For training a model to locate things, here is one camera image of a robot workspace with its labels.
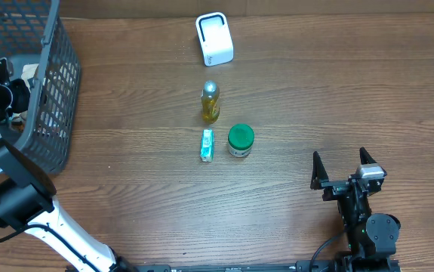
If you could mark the white barcode scanner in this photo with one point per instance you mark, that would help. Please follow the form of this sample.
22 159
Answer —
215 38

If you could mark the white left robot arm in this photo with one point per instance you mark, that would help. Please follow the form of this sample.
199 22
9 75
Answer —
28 202

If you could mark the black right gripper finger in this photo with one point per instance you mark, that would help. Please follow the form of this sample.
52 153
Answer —
319 175
365 157

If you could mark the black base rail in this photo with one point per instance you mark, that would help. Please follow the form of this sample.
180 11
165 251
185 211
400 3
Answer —
299 266

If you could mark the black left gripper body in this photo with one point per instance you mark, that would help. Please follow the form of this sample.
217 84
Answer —
10 100

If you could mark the yellow Vim dish soap bottle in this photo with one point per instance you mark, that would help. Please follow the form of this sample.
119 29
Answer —
210 99

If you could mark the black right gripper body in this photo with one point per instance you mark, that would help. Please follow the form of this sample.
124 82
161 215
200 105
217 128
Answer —
333 190

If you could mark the small teal white box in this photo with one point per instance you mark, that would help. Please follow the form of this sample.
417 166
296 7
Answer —
207 145

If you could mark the green-capped white bottle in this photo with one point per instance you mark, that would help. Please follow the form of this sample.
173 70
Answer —
240 140

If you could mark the dark grey plastic basket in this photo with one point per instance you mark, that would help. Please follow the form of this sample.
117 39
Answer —
31 32

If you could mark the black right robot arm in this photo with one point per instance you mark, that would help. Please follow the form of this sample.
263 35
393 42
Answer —
371 237

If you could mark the cream brown bread bag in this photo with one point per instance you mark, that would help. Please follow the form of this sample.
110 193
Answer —
29 71

